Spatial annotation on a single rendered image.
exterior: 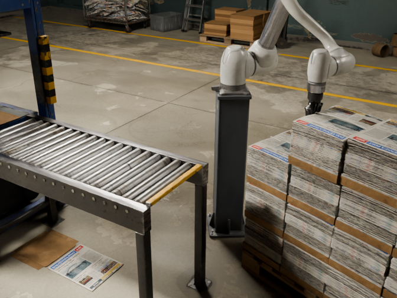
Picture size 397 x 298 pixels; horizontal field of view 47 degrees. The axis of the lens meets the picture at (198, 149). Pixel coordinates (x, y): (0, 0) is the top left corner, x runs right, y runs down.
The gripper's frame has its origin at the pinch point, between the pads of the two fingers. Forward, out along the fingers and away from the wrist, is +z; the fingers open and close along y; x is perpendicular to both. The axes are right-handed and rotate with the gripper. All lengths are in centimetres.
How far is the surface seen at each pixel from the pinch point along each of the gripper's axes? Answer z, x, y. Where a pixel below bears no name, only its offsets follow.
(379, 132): -10.8, -37.0, -1.1
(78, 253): 95, 101, -90
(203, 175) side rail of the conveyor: 21, 27, -50
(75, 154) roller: 17, 83, -93
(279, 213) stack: 44.3, 0.3, -18.8
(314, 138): -5.7, -15.9, -19.9
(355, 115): -10.3, -17.8, 10.2
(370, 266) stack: 46, -53, -19
